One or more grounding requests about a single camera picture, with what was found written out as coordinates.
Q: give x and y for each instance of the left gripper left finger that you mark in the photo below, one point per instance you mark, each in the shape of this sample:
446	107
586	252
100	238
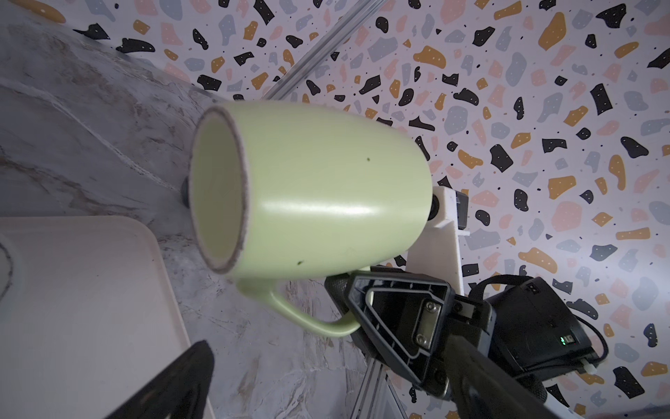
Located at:
179	391

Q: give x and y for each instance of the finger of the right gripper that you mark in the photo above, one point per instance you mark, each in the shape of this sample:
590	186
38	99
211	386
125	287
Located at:
337	285
401	314

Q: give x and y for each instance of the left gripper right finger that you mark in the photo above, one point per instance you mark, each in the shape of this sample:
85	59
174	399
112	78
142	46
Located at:
480	389

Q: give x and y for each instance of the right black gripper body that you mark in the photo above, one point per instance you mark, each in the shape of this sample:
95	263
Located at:
473	320

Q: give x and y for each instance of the light green mug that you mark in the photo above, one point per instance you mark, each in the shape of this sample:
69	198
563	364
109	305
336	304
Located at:
283	191

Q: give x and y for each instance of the white cream mug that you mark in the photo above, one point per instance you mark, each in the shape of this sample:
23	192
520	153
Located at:
7	269

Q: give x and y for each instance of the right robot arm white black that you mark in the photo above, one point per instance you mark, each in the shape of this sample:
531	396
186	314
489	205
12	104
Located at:
518	322

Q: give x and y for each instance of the beige plastic tray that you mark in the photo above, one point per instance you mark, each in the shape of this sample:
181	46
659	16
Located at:
90	319

